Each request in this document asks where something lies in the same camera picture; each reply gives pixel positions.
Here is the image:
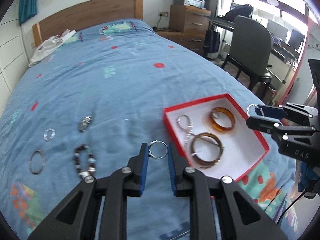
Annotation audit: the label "black bag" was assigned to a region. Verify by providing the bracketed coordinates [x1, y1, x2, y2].
[223, 4, 254, 22]

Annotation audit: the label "right blue gloved hand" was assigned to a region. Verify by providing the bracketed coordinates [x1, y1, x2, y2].
[298, 163, 319, 199]

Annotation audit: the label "dark brown tortoise bangle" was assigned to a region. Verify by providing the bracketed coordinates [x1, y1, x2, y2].
[190, 132, 224, 168]

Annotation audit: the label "twisted silver hoop earring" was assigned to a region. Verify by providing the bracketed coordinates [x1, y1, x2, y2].
[43, 128, 55, 141]
[246, 103, 265, 118]

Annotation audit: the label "teal curtain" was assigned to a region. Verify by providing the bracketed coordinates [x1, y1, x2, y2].
[18, 0, 37, 25]

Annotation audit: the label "small silver hoop ring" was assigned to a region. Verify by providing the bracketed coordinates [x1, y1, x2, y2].
[147, 140, 169, 160]

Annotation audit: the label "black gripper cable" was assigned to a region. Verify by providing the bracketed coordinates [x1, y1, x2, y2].
[276, 191, 307, 225]

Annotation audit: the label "dark grey chair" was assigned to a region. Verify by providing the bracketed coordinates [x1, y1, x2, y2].
[221, 16, 273, 99]

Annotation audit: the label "silver chain necklace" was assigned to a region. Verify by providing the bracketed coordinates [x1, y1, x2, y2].
[176, 114, 198, 165]

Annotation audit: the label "thin silver bangle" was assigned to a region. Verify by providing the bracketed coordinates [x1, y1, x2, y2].
[29, 150, 46, 175]

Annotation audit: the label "wooden drawer chest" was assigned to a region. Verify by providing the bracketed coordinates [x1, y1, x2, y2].
[156, 4, 211, 55]

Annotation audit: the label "blue patterned bedspread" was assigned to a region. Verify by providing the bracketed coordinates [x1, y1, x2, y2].
[1, 19, 298, 239]

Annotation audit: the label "black beaded bracelet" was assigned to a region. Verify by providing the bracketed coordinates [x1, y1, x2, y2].
[73, 143, 98, 180]

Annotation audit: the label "amber resin bangle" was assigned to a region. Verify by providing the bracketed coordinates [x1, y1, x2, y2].
[209, 107, 235, 132]

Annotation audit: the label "wooden headboard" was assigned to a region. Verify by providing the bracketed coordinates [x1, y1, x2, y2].
[32, 0, 143, 46]

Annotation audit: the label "red white jewelry box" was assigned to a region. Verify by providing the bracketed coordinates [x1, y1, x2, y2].
[163, 94, 270, 181]

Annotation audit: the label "white clothing on bed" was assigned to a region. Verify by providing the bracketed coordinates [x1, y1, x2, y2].
[28, 29, 76, 67]

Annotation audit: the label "white wardrobe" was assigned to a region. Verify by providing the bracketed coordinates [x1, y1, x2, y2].
[0, 0, 29, 112]

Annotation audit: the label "silver wrist watch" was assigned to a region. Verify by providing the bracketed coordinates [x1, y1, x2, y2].
[78, 115, 94, 133]

